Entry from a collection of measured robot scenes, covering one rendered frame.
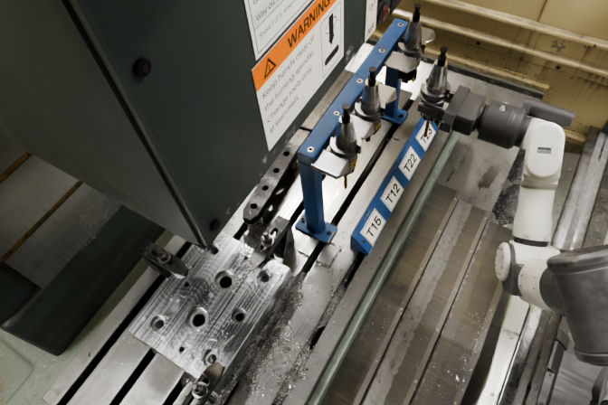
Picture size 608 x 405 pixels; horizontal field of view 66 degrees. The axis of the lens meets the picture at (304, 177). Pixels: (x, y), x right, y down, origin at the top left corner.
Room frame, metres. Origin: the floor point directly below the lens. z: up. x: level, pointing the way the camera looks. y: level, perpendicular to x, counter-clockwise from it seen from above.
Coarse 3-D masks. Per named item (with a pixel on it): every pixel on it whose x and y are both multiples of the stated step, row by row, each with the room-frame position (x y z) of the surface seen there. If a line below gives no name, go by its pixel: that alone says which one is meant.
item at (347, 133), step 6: (342, 126) 0.57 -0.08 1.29; (348, 126) 0.57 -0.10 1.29; (342, 132) 0.57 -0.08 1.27; (348, 132) 0.57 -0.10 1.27; (354, 132) 0.57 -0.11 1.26; (336, 138) 0.58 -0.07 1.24; (342, 138) 0.57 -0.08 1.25; (348, 138) 0.57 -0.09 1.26; (354, 138) 0.57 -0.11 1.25; (336, 144) 0.58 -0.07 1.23; (342, 144) 0.56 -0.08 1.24; (348, 144) 0.56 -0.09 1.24; (354, 144) 0.57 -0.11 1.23
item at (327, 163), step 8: (320, 152) 0.57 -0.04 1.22; (328, 152) 0.57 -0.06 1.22; (320, 160) 0.55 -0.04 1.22; (328, 160) 0.55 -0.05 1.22; (336, 160) 0.55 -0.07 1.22; (344, 160) 0.54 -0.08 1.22; (312, 168) 0.54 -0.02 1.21; (320, 168) 0.53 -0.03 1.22; (328, 168) 0.53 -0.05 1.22; (336, 168) 0.53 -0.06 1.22; (344, 168) 0.52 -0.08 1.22; (336, 176) 0.51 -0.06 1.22
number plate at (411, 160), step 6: (408, 150) 0.74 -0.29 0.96; (408, 156) 0.73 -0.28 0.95; (414, 156) 0.73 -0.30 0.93; (402, 162) 0.71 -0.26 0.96; (408, 162) 0.71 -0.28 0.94; (414, 162) 0.72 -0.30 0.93; (402, 168) 0.69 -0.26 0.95; (408, 168) 0.70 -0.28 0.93; (414, 168) 0.71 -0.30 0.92; (408, 174) 0.68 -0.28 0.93; (408, 180) 0.67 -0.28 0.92
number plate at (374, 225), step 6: (372, 216) 0.56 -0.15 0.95; (378, 216) 0.56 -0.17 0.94; (366, 222) 0.54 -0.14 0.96; (372, 222) 0.54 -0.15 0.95; (378, 222) 0.55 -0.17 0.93; (384, 222) 0.55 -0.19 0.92; (366, 228) 0.53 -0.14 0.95; (372, 228) 0.53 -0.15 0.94; (378, 228) 0.54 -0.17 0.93; (366, 234) 0.51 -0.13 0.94; (372, 234) 0.52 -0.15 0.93; (378, 234) 0.52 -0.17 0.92; (372, 240) 0.51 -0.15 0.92
